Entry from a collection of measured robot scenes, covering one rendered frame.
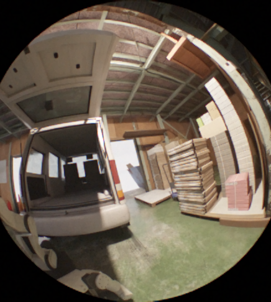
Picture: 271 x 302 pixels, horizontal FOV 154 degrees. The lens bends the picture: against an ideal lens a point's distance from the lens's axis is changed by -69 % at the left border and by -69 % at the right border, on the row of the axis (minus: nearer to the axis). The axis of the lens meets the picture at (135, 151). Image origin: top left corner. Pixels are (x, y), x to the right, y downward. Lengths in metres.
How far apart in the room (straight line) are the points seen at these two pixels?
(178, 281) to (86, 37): 1.70
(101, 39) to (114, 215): 1.53
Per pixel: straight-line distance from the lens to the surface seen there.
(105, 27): 2.05
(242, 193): 1.29
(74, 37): 0.81
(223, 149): 1.57
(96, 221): 1.18
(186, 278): 0.97
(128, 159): 5.28
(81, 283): 0.45
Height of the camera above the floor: 0.88
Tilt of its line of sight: 11 degrees up
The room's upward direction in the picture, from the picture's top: 14 degrees counter-clockwise
